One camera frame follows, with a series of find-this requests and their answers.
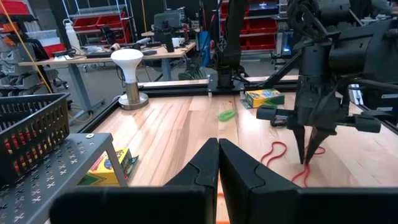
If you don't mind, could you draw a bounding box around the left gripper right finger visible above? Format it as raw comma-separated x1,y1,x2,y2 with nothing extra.
219,138,398,224

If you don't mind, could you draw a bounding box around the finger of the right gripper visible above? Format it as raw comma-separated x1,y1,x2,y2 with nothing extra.
305,128,335,166
292,126,306,165

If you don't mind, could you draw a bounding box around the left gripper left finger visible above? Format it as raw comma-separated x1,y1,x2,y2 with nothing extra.
49,138,220,224

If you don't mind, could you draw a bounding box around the red rubber band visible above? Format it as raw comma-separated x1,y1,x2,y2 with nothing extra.
259,141,326,188

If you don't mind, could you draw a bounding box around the black desk device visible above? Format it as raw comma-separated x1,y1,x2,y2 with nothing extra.
154,11,187,54

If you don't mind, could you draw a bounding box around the yellow green crayon box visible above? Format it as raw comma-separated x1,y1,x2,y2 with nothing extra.
76,146,140,187
240,88,286,110

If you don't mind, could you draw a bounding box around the grey perforated metal shelf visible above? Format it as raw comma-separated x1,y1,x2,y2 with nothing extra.
0,132,129,224

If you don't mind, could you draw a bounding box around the rack with red bins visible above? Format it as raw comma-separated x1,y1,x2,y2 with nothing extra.
62,0,137,46
217,0,280,52

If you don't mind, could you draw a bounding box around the blue cloth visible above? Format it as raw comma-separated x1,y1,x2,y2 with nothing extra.
198,30,213,68

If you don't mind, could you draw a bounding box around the black plastic mesh basket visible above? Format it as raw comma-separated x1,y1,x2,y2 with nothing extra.
0,92,71,187

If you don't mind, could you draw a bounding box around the red storage bin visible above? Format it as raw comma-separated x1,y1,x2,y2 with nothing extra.
0,0,30,16
43,43,68,58

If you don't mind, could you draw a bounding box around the grey storage rack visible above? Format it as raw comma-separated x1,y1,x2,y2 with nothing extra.
0,0,68,98

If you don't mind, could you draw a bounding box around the white plastic bottle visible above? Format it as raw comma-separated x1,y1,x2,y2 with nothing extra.
63,18,82,54

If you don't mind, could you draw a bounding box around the white storage bin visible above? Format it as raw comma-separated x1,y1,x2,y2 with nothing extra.
24,29,60,47

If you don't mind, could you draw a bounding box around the green coil wrist keychain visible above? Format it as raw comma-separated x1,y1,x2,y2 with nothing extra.
217,109,238,123

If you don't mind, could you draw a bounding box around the black aluminium table frame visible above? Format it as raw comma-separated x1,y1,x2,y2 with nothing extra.
77,51,398,134

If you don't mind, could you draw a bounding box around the green coiled hose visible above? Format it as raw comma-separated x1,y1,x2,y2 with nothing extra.
178,67,208,82

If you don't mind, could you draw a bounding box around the yellow hanging cable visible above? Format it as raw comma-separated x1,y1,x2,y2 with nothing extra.
0,0,54,95

